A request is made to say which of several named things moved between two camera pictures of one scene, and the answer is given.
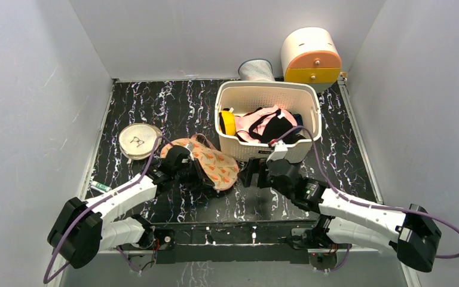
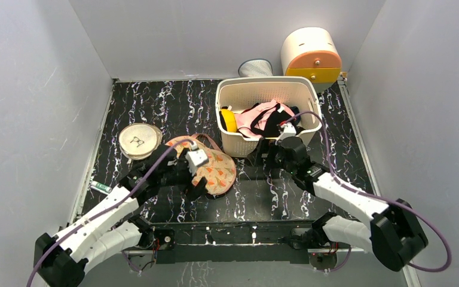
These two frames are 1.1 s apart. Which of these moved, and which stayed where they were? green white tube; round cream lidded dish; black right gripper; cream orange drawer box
Moved: black right gripper
Stayed: green white tube; cream orange drawer box; round cream lidded dish
